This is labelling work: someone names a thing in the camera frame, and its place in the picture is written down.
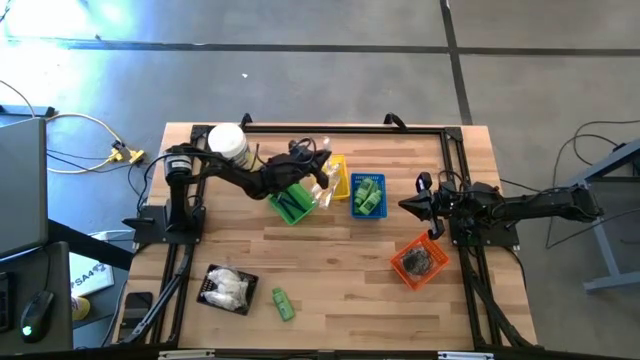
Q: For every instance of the small green toiletry bottle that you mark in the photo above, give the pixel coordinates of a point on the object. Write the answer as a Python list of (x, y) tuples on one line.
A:
[(372, 201), (378, 184), (366, 186), (283, 304), (358, 199)]

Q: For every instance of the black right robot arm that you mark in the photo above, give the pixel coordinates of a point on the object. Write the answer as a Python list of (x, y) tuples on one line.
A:
[(530, 205)]

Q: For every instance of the yellow plastic basket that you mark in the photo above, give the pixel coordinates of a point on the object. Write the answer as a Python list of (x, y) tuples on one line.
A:
[(342, 175)]

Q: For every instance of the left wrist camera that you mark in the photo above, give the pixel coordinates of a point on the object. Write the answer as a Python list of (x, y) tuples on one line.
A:
[(300, 147)]

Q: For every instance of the white cotton bag black print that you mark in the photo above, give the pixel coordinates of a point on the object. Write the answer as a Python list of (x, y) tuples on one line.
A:
[(236, 289)]

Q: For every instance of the orange plastic basket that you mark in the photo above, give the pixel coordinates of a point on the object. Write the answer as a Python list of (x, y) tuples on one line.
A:
[(440, 257)]

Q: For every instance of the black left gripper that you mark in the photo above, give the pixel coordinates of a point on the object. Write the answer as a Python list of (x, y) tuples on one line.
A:
[(305, 165)]

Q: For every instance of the black plastic basket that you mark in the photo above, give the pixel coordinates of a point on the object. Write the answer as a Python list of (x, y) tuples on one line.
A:
[(252, 295)]

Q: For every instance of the green plastic basket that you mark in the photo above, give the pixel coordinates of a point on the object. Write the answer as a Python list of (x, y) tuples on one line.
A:
[(300, 205)]

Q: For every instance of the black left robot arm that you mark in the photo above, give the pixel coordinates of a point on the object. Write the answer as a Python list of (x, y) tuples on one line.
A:
[(240, 175)]

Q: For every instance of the computer monitor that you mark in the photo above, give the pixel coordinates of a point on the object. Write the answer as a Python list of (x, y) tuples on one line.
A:
[(22, 185)]

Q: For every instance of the black keyboard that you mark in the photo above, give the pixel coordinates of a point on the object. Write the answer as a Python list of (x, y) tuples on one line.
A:
[(5, 300)]

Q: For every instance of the blue plastic basket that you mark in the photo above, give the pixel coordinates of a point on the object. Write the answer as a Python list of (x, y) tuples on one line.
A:
[(382, 214)]

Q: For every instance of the small yellow white container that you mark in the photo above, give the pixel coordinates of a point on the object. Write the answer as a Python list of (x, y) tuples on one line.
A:
[(81, 309)]

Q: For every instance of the black aluminium table frame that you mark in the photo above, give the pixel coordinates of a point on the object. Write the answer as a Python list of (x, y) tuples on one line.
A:
[(400, 129)]

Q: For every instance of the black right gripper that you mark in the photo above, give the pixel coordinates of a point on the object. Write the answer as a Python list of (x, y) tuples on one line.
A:
[(450, 207)]

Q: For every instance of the black table clamp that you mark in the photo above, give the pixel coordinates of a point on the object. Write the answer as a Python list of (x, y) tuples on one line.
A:
[(395, 120), (245, 120)]

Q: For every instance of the grey metal table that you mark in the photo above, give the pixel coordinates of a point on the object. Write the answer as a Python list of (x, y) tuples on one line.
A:
[(600, 227)]

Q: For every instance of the clear bag white cotton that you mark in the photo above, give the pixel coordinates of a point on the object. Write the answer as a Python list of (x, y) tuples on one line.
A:
[(222, 275), (220, 299)]

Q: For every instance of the black desk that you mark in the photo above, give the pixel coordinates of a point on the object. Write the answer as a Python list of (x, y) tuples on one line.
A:
[(62, 280)]

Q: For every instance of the bagged toothbrush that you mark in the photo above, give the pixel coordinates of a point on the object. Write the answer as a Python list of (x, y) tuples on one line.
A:
[(327, 200), (320, 192), (332, 180), (326, 144)]

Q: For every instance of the silver metal bracket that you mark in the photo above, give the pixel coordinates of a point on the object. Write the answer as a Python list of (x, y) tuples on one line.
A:
[(187, 354), (465, 355)]

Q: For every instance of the dark floor bar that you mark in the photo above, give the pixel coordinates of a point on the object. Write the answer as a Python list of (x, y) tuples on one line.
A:
[(30, 111)]

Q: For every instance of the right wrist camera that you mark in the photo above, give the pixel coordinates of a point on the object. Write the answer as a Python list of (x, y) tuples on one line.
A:
[(445, 192)]

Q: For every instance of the black computer mouse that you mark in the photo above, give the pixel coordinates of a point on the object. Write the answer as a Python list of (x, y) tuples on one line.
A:
[(36, 315)]

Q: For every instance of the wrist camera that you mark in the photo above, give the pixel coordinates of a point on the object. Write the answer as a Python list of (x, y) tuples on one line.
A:
[(300, 147), (445, 192)]

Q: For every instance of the white printed booklet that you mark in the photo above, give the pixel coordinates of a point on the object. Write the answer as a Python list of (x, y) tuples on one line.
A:
[(92, 280)]

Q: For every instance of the yellow Lysol wipes canister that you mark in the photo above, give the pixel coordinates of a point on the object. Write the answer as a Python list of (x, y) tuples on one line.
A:
[(227, 140)]

